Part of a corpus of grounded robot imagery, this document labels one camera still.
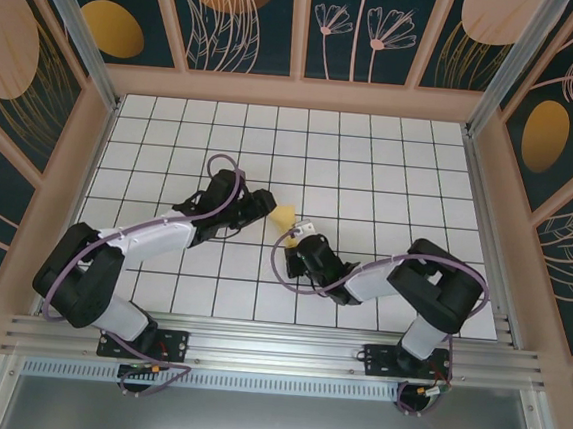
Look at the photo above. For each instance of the yellow paper sheet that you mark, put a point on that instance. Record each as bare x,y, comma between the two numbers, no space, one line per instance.
283,216

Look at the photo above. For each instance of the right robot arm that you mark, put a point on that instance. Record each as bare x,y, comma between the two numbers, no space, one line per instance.
440,288

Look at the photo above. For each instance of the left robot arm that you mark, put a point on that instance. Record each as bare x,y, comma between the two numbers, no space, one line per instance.
149,237

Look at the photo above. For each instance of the grey metal sheet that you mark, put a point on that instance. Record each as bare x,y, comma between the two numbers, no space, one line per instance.
268,424

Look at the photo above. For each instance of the small connector board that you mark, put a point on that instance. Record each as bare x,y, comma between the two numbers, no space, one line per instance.
432,390
145,369

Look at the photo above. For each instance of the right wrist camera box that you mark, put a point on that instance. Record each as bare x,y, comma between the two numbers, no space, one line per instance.
305,228

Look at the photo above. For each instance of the aluminium mounting rail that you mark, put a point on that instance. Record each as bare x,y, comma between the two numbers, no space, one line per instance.
275,346

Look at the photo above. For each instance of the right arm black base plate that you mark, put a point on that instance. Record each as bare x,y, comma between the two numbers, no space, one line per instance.
379,358

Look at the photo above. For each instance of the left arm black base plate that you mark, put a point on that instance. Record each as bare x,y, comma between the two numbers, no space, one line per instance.
175,342

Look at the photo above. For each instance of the aluminium side rail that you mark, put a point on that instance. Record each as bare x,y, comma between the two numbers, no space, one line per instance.
480,191

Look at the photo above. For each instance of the aluminium corner post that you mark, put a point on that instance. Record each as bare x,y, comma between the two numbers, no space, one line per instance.
77,30
510,68

